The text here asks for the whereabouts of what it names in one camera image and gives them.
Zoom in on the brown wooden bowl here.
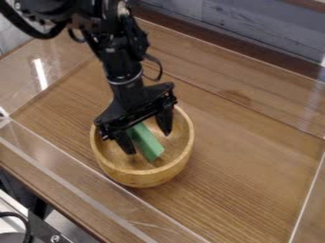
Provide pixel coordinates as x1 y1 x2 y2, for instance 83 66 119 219
90 105 194 188

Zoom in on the clear acrylic tray enclosure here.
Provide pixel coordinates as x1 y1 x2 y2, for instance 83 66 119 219
0 17 325 243

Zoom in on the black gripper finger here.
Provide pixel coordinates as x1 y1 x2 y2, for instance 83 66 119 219
114 130 136 155
155 105 174 136

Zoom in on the black cable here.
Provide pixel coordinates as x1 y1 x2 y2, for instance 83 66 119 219
0 211 33 243

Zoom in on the green rectangular block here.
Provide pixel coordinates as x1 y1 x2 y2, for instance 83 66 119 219
127 122 164 162

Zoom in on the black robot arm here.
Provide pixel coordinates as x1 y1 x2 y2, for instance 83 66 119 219
0 0 176 155

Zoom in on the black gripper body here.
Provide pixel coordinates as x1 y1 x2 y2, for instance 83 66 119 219
94 72 178 140

